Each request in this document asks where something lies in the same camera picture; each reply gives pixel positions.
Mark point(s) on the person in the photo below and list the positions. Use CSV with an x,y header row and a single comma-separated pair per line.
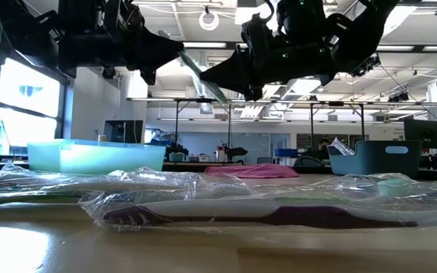
x,y
322,146

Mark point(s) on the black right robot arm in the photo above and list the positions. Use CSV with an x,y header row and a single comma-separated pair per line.
x,y
355,34

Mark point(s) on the grey-blue plastic bin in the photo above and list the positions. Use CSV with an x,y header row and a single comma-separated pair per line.
x,y
374,161

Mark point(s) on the blue storage crate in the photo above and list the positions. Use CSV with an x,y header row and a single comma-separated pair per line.
x,y
285,152

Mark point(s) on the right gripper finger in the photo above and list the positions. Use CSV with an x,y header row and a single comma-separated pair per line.
x,y
230,72
254,93

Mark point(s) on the white ceiling louvre panels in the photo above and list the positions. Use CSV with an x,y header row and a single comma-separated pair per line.
x,y
252,112

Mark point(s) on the light teal translucent tray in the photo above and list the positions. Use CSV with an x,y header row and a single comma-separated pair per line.
x,y
89,159

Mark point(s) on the dark computer monitor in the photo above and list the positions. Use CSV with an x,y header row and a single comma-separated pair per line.
x,y
123,130
423,132

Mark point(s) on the magenta microfibre cloth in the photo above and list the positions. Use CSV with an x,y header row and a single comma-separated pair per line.
x,y
252,171

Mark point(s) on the black ceiling camera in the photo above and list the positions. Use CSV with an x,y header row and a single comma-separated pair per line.
x,y
398,98
109,74

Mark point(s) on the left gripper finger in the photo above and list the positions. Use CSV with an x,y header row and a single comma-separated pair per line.
x,y
154,49
148,76

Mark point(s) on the green toothbrush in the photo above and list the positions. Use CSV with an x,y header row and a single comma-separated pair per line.
x,y
389,186
203,77
32,199

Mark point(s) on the black ceiling camera rig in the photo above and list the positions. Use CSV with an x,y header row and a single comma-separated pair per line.
x,y
366,67

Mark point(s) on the black gantry frame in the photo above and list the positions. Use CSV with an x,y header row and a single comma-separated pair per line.
x,y
203,100

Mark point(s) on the ceiling light strip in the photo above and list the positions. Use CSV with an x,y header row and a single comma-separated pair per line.
x,y
393,48

